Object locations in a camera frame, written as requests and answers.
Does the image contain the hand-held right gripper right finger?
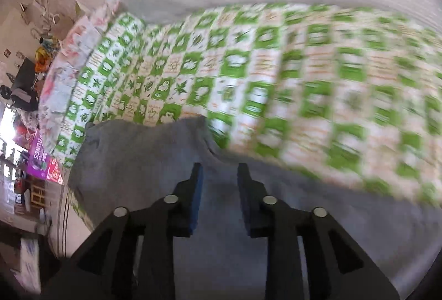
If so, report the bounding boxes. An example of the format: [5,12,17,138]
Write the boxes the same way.
[237,163,401,300]

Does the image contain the black chair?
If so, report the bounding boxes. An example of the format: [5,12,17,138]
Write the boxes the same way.
[10,57,41,111]

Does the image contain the purple box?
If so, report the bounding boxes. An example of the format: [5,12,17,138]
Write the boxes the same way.
[28,130,65,185]

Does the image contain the yellow toy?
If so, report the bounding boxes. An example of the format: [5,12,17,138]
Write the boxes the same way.
[35,47,53,73]

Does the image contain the green patterned blanket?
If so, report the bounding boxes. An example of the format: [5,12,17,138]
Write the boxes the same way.
[52,2,442,228]

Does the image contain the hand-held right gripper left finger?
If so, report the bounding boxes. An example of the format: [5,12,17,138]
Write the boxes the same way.
[40,162,204,300]

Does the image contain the grey pants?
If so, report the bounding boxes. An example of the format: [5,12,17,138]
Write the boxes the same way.
[67,116,442,295]

